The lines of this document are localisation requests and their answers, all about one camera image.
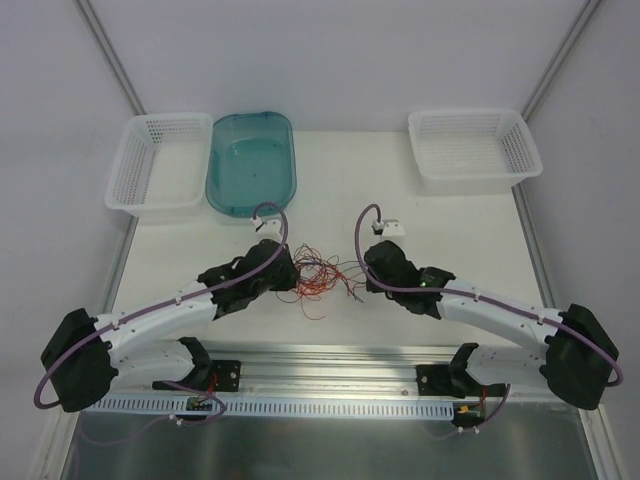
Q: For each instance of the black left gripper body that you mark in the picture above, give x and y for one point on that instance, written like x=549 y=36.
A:
x=282 y=265

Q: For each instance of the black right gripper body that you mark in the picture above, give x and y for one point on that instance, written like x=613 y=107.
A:
x=378 y=267

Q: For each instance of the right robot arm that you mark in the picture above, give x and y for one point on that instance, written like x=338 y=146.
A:
x=565 y=351

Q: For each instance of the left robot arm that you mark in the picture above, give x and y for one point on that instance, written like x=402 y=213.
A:
x=89 y=357

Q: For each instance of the teal transparent plastic tub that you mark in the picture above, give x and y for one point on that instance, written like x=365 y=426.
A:
x=252 y=160

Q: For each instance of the white plastic basket right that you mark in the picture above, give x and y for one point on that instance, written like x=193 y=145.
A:
x=461 y=152

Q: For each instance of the white plastic basket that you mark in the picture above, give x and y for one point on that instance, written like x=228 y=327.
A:
x=160 y=166
x=461 y=152

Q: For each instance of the white plastic basket left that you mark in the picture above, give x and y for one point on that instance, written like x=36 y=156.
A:
x=160 y=166

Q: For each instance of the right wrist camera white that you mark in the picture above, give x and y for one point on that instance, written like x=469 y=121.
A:
x=388 y=229

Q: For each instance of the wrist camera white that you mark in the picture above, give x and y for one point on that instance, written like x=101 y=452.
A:
x=388 y=229
x=268 y=228

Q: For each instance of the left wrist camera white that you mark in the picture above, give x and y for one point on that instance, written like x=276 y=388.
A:
x=268 y=228

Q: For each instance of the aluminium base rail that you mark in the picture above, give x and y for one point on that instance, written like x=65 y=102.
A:
x=328 y=371

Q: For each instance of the white slotted cable duct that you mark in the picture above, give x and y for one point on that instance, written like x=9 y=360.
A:
x=188 y=405

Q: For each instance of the aluminium frame post left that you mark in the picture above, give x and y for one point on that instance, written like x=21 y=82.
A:
x=109 y=54

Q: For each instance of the aluminium frame post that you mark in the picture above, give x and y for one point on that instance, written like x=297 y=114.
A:
x=576 y=30
x=109 y=54

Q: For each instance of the aluminium frame post right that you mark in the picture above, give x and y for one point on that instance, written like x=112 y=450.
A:
x=576 y=30

